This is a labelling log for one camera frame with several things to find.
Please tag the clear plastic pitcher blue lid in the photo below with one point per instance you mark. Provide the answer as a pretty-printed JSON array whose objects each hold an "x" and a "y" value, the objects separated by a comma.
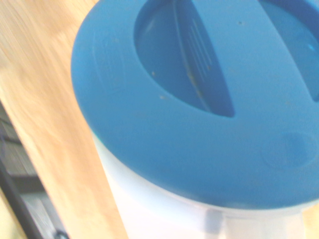
[{"x": 189, "y": 129}]

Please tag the black under-counter appliance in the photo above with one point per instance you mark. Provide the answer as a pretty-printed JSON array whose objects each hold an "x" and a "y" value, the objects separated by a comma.
[{"x": 27, "y": 194}]

